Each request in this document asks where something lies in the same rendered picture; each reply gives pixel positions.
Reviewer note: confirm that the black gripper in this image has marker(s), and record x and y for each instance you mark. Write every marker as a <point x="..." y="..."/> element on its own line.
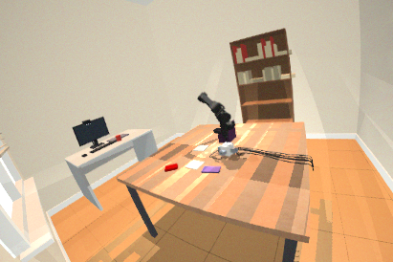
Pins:
<point x="222" y="130"/>

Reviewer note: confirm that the red rectangular block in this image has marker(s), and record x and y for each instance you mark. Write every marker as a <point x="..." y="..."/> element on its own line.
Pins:
<point x="171" y="167"/>

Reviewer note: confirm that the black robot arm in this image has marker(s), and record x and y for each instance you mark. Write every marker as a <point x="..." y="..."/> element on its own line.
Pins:
<point x="216" y="108"/>

